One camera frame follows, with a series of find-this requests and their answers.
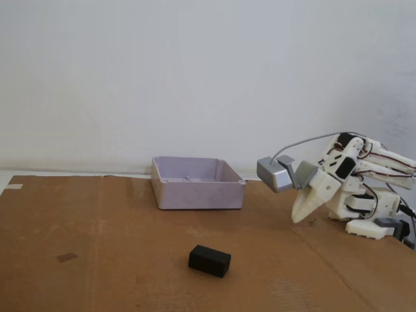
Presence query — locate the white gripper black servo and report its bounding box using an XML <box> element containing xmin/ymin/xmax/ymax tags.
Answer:
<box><xmin>291</xmin><ymin>148</ymin><xmax>358</xmax><ymax>224</ymax></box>

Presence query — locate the black rectangular block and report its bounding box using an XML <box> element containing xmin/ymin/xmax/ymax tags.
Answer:
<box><xmin>188</xmin><ymin>244</ymin><xmax>232</xmax><ymax>278</ymax></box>

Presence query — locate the pale lilac plastic box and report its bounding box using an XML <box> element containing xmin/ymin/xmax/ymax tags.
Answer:
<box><xmin>151</xmin><ymin>155</ymin><xmax>247</xmax><ymax>211</ymax></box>

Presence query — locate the grey table clamp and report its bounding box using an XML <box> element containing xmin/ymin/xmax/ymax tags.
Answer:
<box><xmin>374</xmin><ymin>217</ymin><xmax>416</xmax><ymax>250</ymax></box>

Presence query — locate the black power plug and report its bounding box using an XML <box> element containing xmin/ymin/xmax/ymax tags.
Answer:
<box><xmin>398</xmin><ymin>203</ymin><xmax>416</xmax><ymax>219</ymax></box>

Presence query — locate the brown cardboard sheet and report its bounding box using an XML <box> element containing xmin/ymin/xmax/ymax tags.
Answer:
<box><xmin>0</xmin><ymin>175</ymin><xmax>416</xmax><ymax>312</ymax></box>

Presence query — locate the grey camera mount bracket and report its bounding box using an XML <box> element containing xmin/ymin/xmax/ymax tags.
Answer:
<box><xmin>276</xmin><ymin>155</ymin><xmax>319</xmax><ymax>191</ymax></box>

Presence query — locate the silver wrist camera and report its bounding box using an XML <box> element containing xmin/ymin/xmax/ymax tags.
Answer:
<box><xmin>256</xmin><ymin>157</ymin><xmax>295</xmax><ymax>193</ymax></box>

